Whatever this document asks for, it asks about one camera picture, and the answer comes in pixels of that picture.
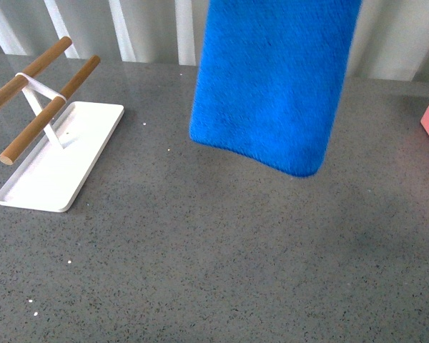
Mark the white pleated curtain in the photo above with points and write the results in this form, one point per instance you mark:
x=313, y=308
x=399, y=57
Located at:
x=391, y=39

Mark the white towel rack stand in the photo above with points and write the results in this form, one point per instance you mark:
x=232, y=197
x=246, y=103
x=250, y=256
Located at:
x=69, y=137

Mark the blue microfiber cloth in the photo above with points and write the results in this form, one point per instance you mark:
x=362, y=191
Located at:
x=270, y=79

